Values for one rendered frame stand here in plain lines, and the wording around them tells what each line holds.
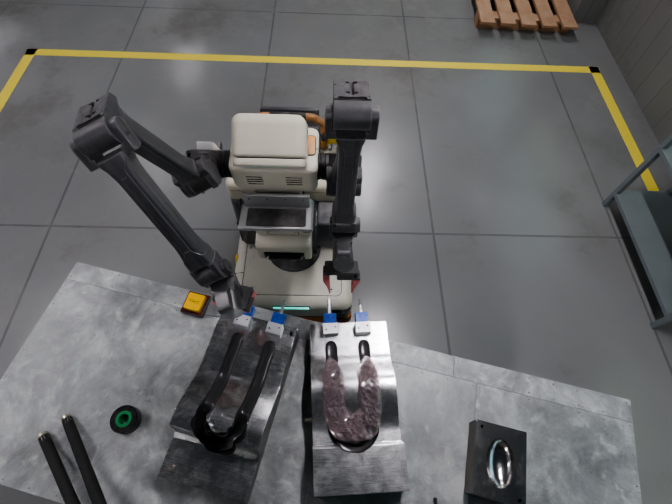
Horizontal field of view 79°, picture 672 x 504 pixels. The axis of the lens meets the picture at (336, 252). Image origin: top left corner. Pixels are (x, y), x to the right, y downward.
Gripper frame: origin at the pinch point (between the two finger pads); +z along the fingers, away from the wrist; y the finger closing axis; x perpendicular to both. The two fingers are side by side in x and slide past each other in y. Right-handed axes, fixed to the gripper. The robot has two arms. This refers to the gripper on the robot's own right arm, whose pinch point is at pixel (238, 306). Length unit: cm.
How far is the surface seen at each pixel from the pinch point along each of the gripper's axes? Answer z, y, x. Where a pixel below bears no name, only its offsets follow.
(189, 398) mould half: 8.8, -6.5, -27.4
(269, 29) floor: 98, -98, 291
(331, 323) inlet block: 13.1, 27.7, 6.4
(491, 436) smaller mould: 15, 82, -16
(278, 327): 9.6, 11.8, -0.3
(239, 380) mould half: 12.8, 4.7, -18.4
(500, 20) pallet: 88, 100, 346
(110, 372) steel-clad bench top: 21, -39, -25
